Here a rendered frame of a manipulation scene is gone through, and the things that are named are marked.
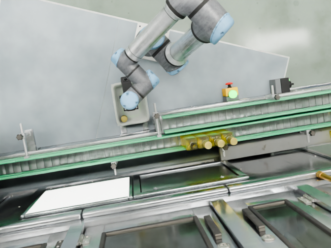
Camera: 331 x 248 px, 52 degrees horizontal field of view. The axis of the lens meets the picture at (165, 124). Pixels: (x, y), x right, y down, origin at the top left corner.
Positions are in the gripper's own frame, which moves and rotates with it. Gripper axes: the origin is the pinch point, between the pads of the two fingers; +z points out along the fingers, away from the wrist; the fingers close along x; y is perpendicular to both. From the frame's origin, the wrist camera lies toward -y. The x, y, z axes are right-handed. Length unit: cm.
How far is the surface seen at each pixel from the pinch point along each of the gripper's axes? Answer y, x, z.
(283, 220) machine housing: 44, 40, -82
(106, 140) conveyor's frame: 21.0, -15.2, -3.8
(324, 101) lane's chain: 19, 103, -4
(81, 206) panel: 39, -25, -48
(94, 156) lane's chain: 27.7, -22.1, -3.8
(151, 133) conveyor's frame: 21.2, 8.4, -3.8
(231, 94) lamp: 8, 53, -1
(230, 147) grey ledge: 35, 48, -4
